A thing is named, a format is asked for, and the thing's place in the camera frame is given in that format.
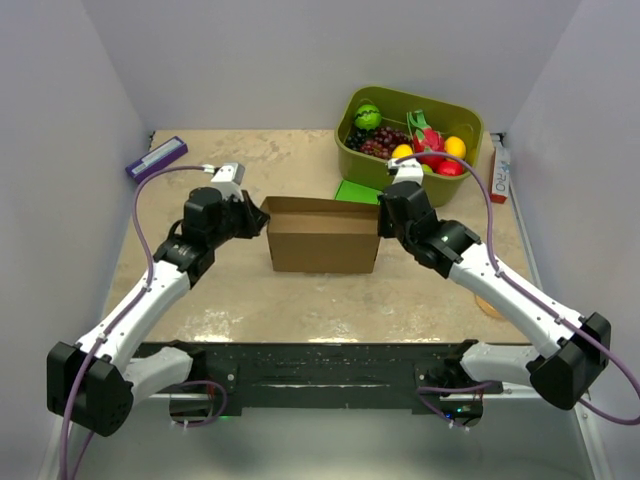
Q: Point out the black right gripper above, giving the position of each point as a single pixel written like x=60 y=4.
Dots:
x=384 y=230

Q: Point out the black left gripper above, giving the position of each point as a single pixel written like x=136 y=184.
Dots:
x=255 y=218

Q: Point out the brown cardboard box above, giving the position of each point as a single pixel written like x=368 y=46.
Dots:
x=321 y=236

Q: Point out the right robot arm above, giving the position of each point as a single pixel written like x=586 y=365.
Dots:
x=564 y=358

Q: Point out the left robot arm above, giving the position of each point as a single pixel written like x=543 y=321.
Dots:
x=96 y=382

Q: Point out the small green box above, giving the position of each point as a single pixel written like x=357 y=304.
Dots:
x=348 y=191

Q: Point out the red white toothpaste box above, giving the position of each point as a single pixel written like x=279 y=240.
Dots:
x=499 y=185

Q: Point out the purple rectangular box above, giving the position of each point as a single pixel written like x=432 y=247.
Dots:
x=156 y=159

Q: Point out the yellow lemon toy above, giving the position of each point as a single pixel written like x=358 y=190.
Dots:
x=402 y=151

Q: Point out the red apple toy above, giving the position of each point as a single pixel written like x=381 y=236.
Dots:
x=450 y=168

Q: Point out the pink dragon fruit toy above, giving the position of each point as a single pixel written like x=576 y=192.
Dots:
x=425 y=139

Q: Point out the red grape bunch in basket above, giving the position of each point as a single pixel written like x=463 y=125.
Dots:
x=383 y=141

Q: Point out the yellow orange fruit toy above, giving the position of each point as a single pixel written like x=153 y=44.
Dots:
x=455 y=146

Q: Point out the dark grape bunch in basket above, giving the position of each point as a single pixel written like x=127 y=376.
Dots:
x=356 y=139

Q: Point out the green plastic basket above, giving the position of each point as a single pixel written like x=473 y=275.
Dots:
x=446 y=118

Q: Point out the green watermelon toy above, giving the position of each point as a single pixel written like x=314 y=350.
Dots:
x=367 y=116

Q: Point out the orange round disc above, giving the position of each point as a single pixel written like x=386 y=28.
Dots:
x=487 y=308

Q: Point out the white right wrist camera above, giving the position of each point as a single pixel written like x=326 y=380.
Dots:
x=405 y=171

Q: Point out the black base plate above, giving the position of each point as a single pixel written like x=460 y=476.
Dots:
x=229 y=378

